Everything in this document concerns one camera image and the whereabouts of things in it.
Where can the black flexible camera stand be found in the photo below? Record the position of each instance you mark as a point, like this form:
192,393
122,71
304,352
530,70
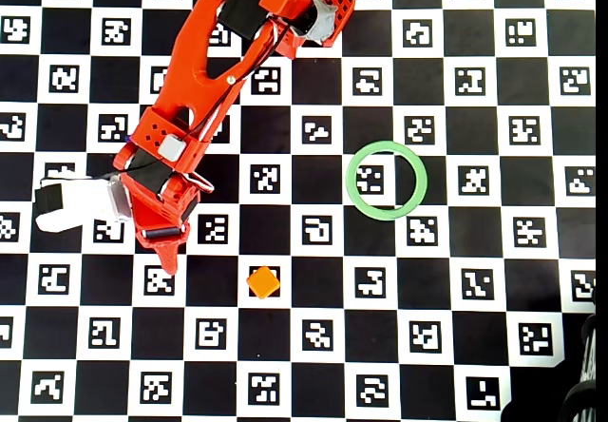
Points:
586,336

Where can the orange cube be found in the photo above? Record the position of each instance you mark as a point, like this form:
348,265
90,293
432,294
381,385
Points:
262,282

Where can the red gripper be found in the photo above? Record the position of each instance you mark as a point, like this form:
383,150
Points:
159,228

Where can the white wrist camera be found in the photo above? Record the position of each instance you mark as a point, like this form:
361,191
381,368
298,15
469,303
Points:
81,203

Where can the checkerboard marker mat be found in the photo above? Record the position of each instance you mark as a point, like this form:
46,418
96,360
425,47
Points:
427,274

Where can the red robot arm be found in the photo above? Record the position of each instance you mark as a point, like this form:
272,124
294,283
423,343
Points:
190,61

